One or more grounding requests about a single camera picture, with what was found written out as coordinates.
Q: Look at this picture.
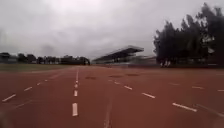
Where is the grandstand building with roof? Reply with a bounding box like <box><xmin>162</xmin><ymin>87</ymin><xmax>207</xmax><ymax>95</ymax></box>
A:
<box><xmin>91</xmin><ymin>45</ymin><xmax>145</xmax><ymax>65</ymax></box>

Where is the row of distant trees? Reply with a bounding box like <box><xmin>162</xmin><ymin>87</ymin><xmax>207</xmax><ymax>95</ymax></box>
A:
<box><xmin>0</xmin><ymin>51</ymin><xmax>91</xmax><ymax>66</ymax></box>

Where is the group of tall dark trees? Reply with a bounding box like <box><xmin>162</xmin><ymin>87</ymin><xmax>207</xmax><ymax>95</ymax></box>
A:
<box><xmin>152</xmin><ymin>2</ymin><xmax>224</xmax><ymax>69</ymax></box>

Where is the green grass field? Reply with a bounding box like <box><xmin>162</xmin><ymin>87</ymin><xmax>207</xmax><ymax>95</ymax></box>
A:
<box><xmin>0</xmin><ymin>63</ymin><xmax>74</xmax><ymax>72</ymax></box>

